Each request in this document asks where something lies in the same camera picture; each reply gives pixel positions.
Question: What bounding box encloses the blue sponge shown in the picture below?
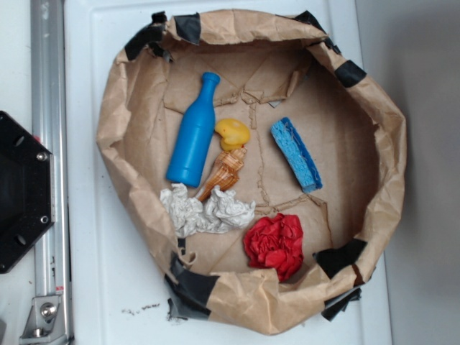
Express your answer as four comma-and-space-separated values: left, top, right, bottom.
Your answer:
270, 117, 323, 193

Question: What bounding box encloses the brown striped seashell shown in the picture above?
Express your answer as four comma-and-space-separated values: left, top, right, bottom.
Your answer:
195, 147, 247, 202

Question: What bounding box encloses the crumpled white paper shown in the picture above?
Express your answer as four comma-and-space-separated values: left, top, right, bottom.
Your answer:
160, 183, 256, 239

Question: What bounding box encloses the yellow rubber duck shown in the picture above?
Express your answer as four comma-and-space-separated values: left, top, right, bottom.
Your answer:
215, 118, 250, 152

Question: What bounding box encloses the blue plastic bottle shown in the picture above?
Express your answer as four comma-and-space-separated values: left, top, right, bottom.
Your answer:
166, 72, 220, 188

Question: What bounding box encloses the crumpled red paper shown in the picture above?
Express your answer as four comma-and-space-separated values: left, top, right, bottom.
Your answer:
243, 213, 304, 282

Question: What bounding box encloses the brown paper bin with tape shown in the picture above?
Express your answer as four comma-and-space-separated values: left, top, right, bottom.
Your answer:
96, 9, 407, 335

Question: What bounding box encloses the aluminium extrusion rail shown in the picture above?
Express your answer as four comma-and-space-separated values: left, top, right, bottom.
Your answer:
30, 1, 74, 344

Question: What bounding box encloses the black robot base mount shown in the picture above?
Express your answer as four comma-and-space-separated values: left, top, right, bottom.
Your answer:
1, 111, 54, 274

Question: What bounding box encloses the metal corner bracket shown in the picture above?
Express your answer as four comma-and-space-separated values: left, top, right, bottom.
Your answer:
19, 295, 66, 344

